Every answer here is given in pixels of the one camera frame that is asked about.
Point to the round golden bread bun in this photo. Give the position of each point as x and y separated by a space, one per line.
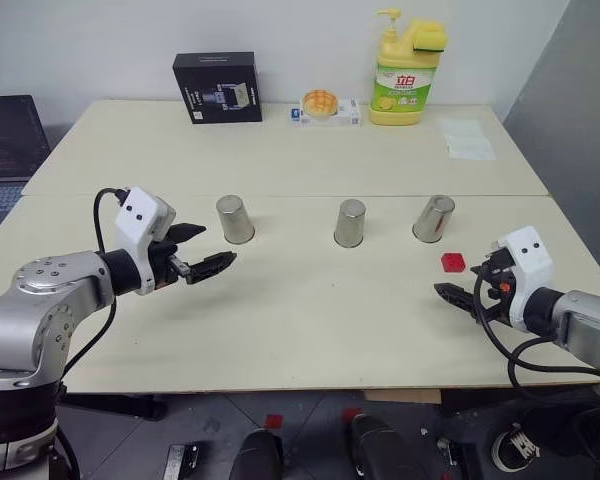
319 103

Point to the yellow sponge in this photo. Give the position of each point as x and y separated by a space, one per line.
430 36

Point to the black white sneaker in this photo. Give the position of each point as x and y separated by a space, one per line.
517 447

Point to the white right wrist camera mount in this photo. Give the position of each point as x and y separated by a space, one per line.
530 261

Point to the small red block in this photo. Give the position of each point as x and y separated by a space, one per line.
453 262

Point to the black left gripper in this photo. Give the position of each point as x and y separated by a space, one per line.
164 260

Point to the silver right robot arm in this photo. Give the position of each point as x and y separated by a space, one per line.
582 316

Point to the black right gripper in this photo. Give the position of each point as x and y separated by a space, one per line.
498 296

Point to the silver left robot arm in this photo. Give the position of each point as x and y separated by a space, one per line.
40 305

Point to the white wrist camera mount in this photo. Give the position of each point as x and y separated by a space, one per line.
137 216
530 261

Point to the silver black metal bracket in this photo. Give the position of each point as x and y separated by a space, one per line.
182 462

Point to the dark rounded shape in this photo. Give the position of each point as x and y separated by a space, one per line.
375 447
256 457

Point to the yellow dish soap pump bottle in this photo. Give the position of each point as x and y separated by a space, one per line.
399 90

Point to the steel cup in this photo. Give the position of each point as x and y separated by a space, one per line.
235 220
434 220
350 224

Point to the black cardboard product box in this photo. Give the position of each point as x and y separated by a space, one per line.
215 90

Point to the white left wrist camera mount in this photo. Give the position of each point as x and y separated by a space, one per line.
137 216

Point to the dark grey laptop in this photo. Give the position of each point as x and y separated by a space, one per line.
7 145

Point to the flat white blue box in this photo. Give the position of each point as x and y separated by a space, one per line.
349 116

